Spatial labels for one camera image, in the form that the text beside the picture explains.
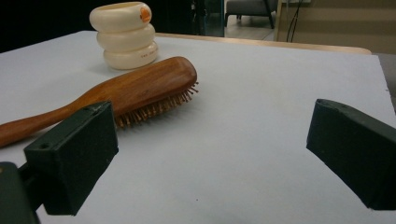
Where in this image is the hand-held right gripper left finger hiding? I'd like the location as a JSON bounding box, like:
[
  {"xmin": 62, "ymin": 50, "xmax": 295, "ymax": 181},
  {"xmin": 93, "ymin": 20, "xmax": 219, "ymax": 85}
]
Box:
[{"xmin": 18, "ymin": 101, "xmax": 120, "ymax": 217}]

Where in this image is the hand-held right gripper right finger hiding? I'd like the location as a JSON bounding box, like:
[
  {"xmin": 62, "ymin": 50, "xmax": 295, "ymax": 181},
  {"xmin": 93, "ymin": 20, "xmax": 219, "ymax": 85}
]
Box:
[{"xmin": 305, "ymin": 98, "xmax": 396, "ymax": 211}]

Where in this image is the wooden hairbrush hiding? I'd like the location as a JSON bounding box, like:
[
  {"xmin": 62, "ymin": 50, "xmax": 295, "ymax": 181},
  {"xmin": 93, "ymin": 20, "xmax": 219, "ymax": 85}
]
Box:
[{"xmin": 0, "ymin": 55, "xmax": 200, "ymax": 148}]

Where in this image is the cream ribbed cup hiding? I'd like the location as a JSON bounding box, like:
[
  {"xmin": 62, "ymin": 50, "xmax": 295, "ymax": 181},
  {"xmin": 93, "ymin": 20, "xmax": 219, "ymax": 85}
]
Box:
[{"xmin": 89, "ymin": 1, "xmax": 159, "ymax": 71}]

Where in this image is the light wooden cabinet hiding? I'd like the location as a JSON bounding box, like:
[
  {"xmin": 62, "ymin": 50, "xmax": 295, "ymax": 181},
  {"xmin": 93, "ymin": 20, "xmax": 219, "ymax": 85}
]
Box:
[{"xmin": 275, "ymin": 0, "xmax": 396, "ymax": 54}]

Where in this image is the white board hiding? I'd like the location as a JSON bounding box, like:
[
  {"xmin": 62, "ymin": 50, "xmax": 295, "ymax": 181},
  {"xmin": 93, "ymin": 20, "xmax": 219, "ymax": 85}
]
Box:
[{"xmin": 0, "ymin": 30, "xmax": 396, "ymax": 224}]

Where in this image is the wooden table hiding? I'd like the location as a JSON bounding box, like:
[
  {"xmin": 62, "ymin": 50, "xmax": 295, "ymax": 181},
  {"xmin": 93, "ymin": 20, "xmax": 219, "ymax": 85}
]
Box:
[{"xmin": 155, "ymin": 32, "xmax": 374, "ymax": 56}]

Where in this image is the grey chair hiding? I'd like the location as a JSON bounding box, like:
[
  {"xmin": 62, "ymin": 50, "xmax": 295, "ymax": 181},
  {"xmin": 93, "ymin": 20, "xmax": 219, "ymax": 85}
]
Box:
[{"xmin": 224, "ymin": 0, "xmax": 278, "ymax": 30}]

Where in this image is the dark cabinet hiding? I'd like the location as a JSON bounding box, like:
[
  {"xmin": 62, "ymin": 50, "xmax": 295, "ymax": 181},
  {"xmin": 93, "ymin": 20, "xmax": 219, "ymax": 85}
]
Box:
[{"xmin": 190, "ymin": 0, "xmax": 226, "ymax": 37}]

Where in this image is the black hanging cable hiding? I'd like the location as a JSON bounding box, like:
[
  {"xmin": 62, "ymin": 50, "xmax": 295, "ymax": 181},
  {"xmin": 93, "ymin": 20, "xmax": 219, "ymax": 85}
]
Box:
[{"xmin": 285, "ymin": 0, "xmax": 304, "ymax": 43}]

